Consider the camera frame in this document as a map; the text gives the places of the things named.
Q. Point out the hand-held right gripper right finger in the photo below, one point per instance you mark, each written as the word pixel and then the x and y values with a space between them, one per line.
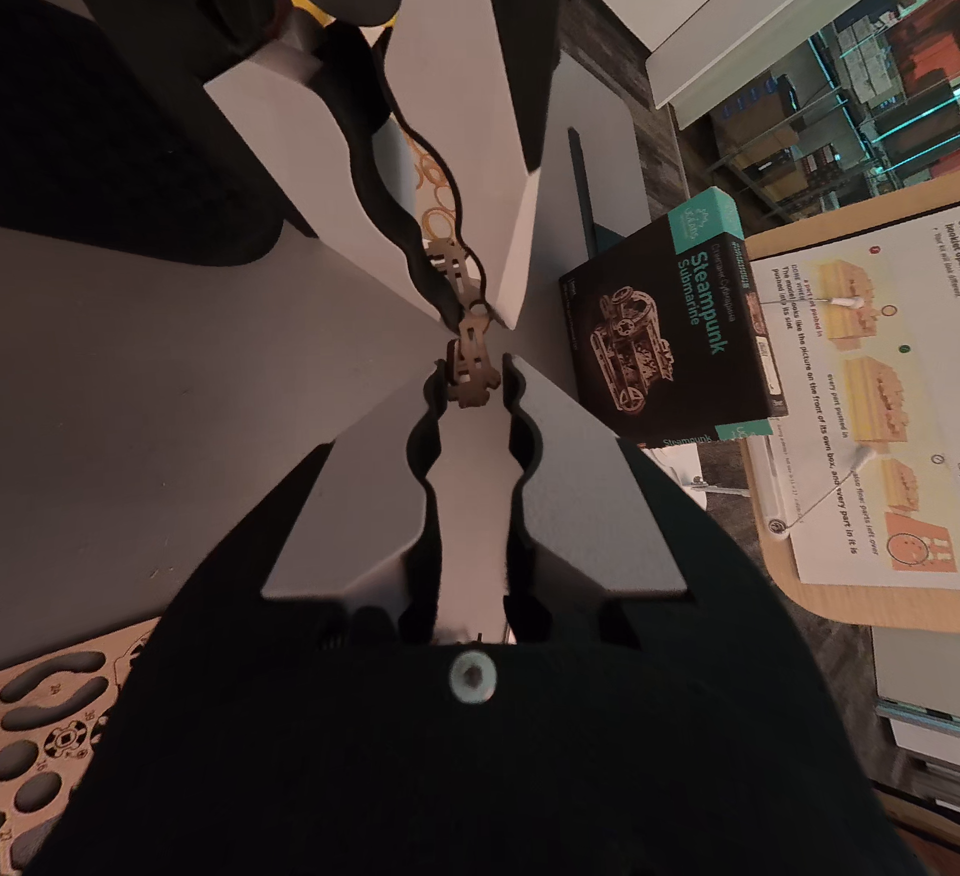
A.
pixel 592 509

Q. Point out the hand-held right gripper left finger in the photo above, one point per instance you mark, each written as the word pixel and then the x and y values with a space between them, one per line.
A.
pixel 337 516

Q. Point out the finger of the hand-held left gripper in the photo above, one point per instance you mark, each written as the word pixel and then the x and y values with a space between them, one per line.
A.
pixel 465 104
pixel 300 164

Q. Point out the slotted wooden model part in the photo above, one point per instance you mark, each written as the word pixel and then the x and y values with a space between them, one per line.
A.
pixel 452 272

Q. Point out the small wooden model part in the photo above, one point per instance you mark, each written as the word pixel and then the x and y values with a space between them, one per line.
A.
pixel 474 377

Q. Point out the dark model kit box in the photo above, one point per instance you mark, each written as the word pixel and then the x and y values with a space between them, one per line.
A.
pixel 660 336

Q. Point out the wooden parts sheet with cutouts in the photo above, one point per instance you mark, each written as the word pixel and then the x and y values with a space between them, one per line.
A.
pixel 120 647

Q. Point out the wooden sheet with rings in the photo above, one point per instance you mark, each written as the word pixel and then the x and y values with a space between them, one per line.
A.
pixel 435 216

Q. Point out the dark teal upright panel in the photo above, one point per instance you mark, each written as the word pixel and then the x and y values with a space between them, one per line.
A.
pixel 581 194

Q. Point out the yellow object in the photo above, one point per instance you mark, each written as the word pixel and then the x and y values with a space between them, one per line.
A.
pixel 309 5

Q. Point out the black mesh chair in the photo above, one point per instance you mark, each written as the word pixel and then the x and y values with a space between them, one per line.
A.
pixel 112 156

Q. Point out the pale wooden board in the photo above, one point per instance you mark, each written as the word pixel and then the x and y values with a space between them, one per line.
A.
pixel 840 606

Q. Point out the printed instruction sheet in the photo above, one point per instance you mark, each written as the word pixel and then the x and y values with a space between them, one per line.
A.
pixel 847 396

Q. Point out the glass display shelving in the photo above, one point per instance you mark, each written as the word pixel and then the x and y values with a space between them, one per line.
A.
pixel 862 89

